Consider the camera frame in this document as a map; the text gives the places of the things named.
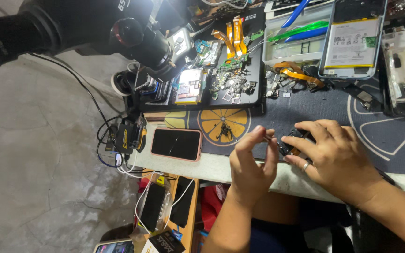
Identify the blue plastic pry tool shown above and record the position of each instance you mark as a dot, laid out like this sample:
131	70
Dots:
308	35

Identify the white tape roll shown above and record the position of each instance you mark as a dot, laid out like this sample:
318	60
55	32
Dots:
118	84

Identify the bare black phone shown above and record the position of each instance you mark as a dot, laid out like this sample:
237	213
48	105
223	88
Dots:
183	207

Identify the person's dark shorts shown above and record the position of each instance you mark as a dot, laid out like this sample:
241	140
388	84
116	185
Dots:
311	228

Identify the person's right fingers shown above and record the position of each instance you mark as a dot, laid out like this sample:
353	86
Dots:
297	142

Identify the wooden drawer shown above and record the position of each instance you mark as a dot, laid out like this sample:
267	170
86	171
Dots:
190	232

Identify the grey phone part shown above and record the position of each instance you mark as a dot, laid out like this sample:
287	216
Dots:
364	98

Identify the red cloth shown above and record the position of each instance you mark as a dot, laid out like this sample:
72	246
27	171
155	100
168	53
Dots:
211	207

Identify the person's right hand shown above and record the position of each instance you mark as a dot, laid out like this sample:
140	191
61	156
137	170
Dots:
343	158

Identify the small phone circuit board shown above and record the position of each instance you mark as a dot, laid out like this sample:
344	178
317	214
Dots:
210	52

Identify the pile of small phone parts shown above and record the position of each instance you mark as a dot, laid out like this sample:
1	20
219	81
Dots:
232	80

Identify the opened phone with battery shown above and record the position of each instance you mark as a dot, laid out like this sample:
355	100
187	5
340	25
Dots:
352	42

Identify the phone in pink case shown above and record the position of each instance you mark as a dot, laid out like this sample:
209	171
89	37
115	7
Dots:
177	144

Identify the small black phone part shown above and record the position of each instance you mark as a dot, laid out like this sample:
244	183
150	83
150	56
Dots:
288	149

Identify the blue lemon print desk mat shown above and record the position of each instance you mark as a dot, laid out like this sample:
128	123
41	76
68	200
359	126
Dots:
329	105

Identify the stack of phone screens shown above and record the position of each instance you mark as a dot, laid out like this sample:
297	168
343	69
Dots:
153	90

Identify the clear plastic box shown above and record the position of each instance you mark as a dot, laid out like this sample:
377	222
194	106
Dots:
404	70

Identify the heap of metal shield parts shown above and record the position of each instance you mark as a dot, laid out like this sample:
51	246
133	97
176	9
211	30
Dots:
276	84

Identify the small green circuit board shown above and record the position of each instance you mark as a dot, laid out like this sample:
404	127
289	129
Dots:
257	35

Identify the black charger with yellow label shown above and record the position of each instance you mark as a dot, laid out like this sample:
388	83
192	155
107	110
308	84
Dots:
125	138

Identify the black phone in clear bag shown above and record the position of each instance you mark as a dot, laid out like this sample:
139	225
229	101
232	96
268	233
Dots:
153	207

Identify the black work pad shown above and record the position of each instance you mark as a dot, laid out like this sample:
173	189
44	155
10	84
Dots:
255	70

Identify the phone mainboard with yellow edge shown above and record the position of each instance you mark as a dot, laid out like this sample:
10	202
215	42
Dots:
189	86

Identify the person's left hand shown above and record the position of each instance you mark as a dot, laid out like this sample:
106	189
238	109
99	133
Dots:
251	172

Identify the phone with lit screen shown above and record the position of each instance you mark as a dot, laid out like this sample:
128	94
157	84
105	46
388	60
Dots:
114	248

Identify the black microscope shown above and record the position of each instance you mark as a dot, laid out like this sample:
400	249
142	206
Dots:
65	24

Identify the white plastic tray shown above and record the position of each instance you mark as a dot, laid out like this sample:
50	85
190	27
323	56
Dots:
294	51

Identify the black and white box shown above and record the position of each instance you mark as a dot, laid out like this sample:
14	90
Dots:
162	244

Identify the thin metal tool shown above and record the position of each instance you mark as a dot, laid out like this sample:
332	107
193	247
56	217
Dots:
266	137

